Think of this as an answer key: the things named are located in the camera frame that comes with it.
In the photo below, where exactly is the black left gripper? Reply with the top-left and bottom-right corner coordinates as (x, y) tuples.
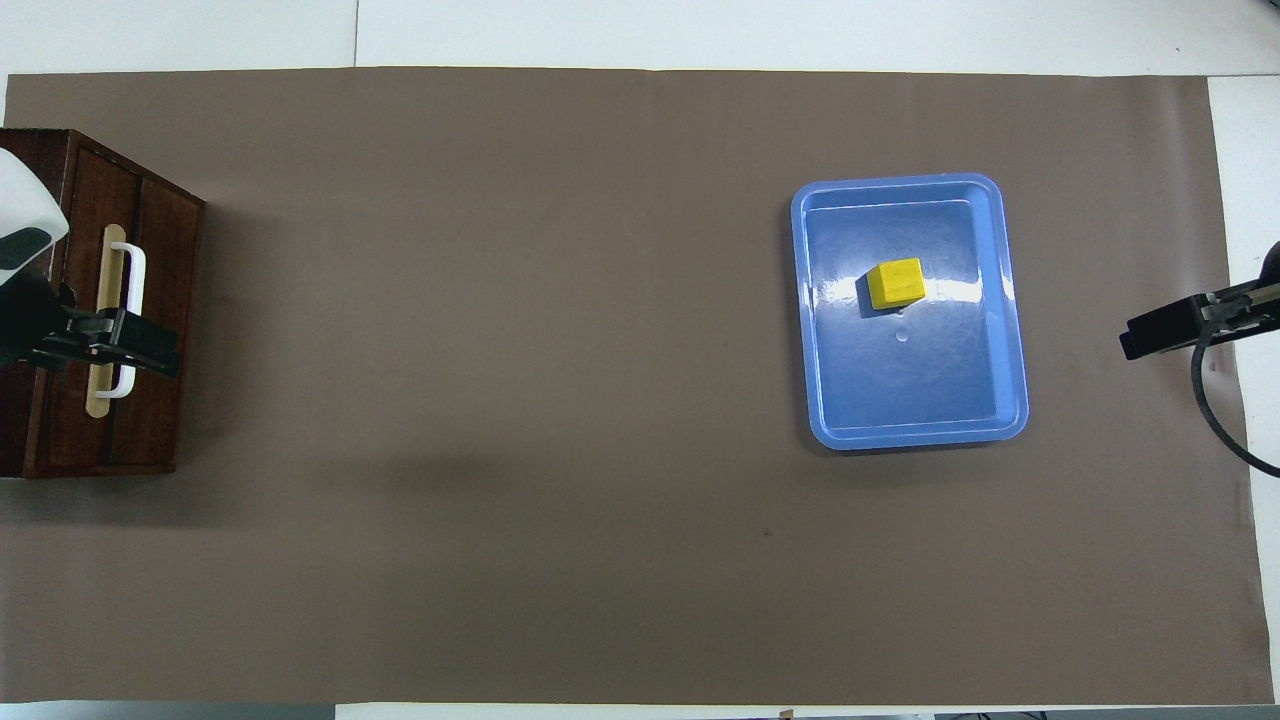
(0, 272), (184, 380)

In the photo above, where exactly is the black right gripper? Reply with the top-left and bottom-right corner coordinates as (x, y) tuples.
(1119, 279), (1280, 362)

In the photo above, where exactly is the white drawer handle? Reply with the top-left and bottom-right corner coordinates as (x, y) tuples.
(94, 241), (148, 400)

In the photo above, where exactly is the dark wooden drawer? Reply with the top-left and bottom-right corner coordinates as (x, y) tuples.
(60, 146), (147, 473)

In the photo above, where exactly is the yellow cube block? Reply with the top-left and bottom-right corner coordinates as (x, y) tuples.
(866, 257), (927, 311)

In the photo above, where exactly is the dark wooden drawer cabinet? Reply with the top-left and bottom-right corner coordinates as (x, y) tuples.
(0, 128), (207, 480)

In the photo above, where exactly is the blue plastic tray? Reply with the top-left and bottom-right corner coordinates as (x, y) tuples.
(790, 173), (1030, 452)

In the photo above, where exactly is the brown table mat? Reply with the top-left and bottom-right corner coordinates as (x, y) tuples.
(0, 66), (1277, 707)

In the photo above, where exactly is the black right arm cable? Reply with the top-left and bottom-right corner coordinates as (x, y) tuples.
(1188, 300), (1280, 480)

